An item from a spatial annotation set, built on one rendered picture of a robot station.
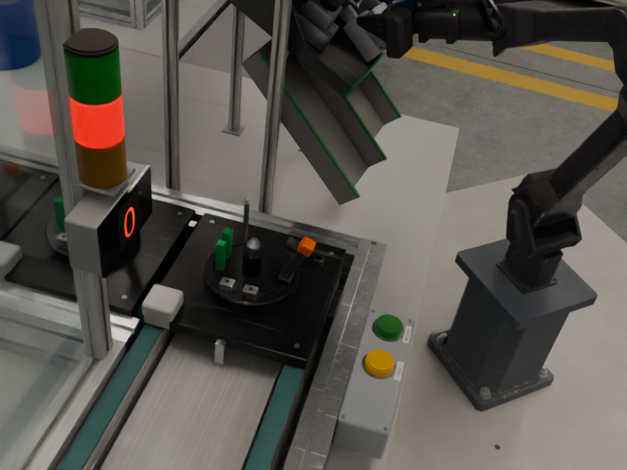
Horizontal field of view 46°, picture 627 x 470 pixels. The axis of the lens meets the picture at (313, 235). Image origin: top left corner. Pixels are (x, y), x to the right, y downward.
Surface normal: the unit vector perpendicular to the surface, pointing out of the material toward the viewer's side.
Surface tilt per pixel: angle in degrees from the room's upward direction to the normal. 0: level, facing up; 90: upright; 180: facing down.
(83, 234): 90
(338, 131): 45
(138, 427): 0
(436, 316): 0
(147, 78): 0
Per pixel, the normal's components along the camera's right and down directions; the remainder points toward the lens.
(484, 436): 0.11, -0.75
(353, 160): 0.72, -0.28
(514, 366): 0.43, 0.63
